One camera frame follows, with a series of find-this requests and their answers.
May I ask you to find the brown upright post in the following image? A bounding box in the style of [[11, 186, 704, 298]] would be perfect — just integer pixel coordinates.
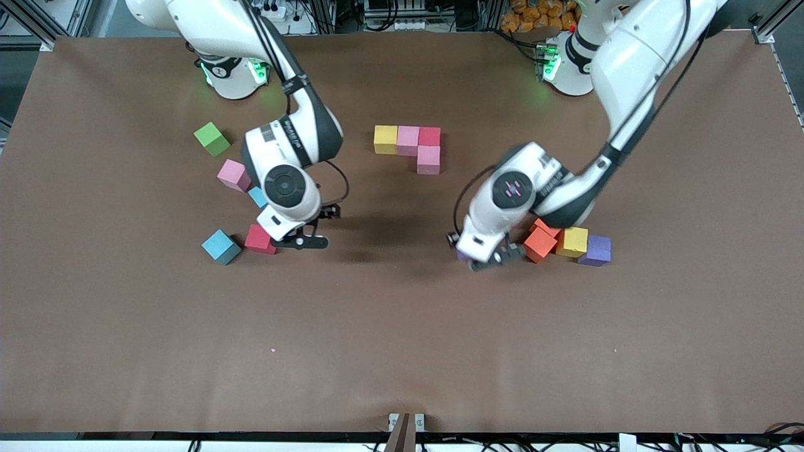
[[384, 412, 417, 452]]

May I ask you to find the aluminium table edge rail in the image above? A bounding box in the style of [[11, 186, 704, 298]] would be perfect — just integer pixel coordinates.
[[771, 43, 804, 129]]

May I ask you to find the grey metal table bracket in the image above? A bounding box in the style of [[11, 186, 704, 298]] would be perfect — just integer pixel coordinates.
[[388, 412, 426, 433]]

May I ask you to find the pile of orange fruit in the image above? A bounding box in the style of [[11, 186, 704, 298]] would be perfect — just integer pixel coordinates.
[[501, 0, 582, 32]]

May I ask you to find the green foam cube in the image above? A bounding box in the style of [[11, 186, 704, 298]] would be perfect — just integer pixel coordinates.
[[193, 121, 232, 158]]

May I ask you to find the aluminium frame profile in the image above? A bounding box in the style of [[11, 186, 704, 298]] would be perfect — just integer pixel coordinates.
[[749, 0, 804, 45], [0, 0, 95, 52]]

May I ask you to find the yellow foam cube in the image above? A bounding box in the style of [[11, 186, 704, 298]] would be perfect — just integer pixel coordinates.
[[374, 125, 399, 155], [556, 226, 590, 259]]

